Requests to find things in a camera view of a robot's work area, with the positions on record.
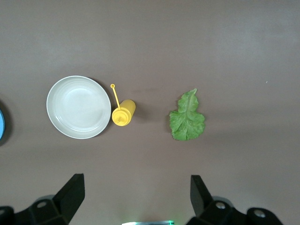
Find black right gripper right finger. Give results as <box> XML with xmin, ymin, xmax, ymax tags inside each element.
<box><xmin>186</xmin><ymin>174</ymin><xmax>285</xmax><ymax>225</ymax></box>

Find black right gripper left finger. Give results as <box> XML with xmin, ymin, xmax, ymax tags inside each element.
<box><xmin>0</xmin><ymin>173</ymin><xmax>85</xmax><ymax>225</ymax></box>

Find green lettuce leaf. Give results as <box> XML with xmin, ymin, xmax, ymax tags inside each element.
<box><xmin>169</xmin><ymin>88</ymin><xmax>206</xmax><ymax>142</ymax></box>

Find yellow squeeze bottle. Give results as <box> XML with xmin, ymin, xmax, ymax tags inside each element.
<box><xmin>110</xmin><ymin>83</ymin><xmax>137</xmax><ymax>128</ymax></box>

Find white round plate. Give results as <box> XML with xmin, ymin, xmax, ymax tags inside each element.
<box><xmin>46</xmin><ymin>75</ymin><xmax>112</xmax><ymax>140</ymax></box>

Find blue round plate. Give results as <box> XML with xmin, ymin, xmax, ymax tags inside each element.
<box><xmin>0</xmin><ymin>98</ymin><xmax>7</xmax><ymax>146</ymax></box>

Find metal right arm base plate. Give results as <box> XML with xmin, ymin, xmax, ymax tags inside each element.
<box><xmin>121</xmin><ymin>220</ymin><xmax>175</xmax><ymax>225</ymax></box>

